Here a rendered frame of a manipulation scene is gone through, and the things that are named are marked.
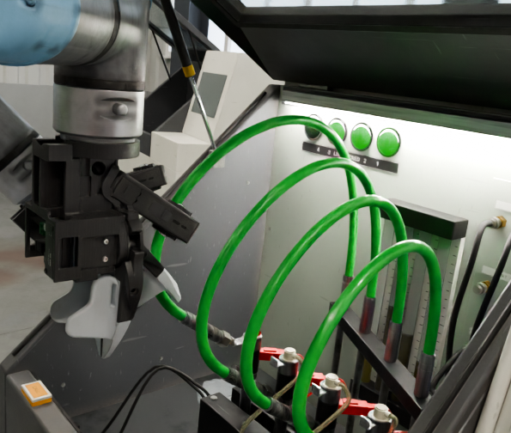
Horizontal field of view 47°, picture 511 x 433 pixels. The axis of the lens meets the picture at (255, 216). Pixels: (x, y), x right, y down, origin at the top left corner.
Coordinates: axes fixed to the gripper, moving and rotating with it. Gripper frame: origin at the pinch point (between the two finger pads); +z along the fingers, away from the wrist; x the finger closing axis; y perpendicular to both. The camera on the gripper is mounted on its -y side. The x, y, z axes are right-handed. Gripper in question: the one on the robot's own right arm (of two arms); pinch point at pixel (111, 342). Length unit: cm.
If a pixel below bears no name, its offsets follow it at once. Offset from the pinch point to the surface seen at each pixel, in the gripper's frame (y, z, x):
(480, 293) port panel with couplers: -54, 1, 8
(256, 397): -15.6, 8.4, 4.7
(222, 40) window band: -398, -52, -530
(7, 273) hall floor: -92, 121, -329
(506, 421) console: -30.2, 4.3, 25.7
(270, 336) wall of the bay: -57, 29, -37
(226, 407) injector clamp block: -26.0, 22.8, -12.8
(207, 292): -13.7, -1.5, -3.6
